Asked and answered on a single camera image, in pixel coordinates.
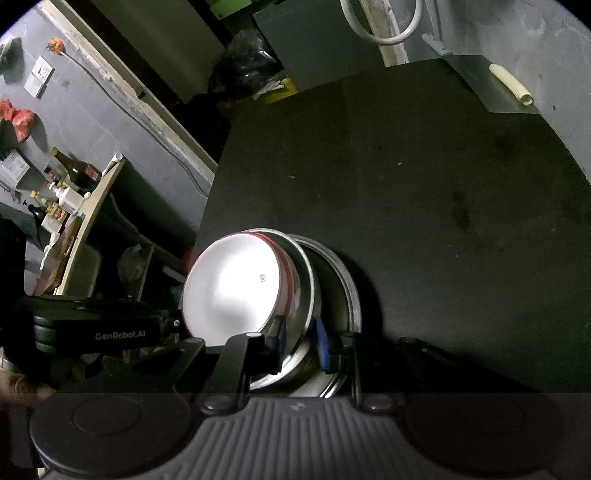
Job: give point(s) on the dark glass bottle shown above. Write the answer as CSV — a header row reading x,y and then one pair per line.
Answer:
x,y
76,170

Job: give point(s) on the cream door frame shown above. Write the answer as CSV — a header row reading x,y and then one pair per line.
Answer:
x,y
138,87

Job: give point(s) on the white tube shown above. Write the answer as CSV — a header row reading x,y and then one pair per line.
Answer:
x,y
114,160

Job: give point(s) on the orange wall plug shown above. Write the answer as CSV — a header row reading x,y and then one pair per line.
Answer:
x,y
55,46

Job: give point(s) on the black plastic bag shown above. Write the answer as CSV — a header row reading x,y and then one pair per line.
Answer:
x,y
249,60

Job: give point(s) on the stainless steel plate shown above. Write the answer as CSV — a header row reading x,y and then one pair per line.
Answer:
x,y
354,295
333,314

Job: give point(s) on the green box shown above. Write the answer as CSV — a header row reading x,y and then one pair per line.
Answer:
x,y
226,2

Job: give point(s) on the white ceramic bowl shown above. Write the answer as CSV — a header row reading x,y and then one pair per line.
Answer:
x,y
291,295
231,286

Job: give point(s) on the white wall switch plate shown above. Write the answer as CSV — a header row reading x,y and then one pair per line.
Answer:
x,y
34,86
44,69

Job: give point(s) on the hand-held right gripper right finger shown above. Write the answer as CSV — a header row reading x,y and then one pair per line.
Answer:
x,y
323,347

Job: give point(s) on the white wall paper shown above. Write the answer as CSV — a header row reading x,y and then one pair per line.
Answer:
x,y
11,168

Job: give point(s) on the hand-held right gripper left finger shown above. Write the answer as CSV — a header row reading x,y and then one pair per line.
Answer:
x,y
275,342

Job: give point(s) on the grey metal wall shelf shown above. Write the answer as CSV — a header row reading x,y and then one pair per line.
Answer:
x,y
475,78

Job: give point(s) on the wooden shelf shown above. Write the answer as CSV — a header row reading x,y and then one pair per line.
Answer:
x,y
92,217

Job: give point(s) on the white plastic bottle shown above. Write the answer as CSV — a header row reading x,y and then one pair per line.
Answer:
x,y
69,198

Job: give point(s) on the person's left hand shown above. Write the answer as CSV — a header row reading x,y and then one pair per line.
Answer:
x,y
21,388

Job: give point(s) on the yellow box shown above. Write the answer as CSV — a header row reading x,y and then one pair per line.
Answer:
x,y
284,88

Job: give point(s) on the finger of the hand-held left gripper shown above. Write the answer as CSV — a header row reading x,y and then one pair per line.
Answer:
x,y
171,324

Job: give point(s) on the stainless steel bowl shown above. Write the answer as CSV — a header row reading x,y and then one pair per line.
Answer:
x,y
304,319

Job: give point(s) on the grey cabinet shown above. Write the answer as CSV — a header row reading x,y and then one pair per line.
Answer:
x,y
314,41

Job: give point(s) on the cream paper roll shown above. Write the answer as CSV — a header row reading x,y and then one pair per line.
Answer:
x,y
508,83

